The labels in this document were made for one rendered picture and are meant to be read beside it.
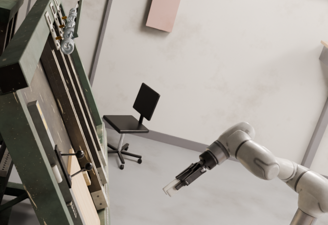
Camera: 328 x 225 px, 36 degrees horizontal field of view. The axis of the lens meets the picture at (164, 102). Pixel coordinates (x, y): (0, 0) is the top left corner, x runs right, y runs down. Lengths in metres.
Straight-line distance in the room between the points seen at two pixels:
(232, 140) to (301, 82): 4.39
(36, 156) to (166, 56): 4.32
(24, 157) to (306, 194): 1.29
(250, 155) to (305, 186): 0.55
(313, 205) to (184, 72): 3.96
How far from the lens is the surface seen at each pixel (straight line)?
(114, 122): 5.50
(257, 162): 1.97
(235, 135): 2.05
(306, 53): 6.31
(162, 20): 5.91
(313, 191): 2.44
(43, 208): 2.05
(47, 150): 2.20
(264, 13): 6.10
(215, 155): 2.04
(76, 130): 2.83
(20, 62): 1.82
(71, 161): 2.62
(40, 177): 1.98
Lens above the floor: 2.52
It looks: 18 degrees down
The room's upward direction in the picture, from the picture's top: 16 degrees clockwise
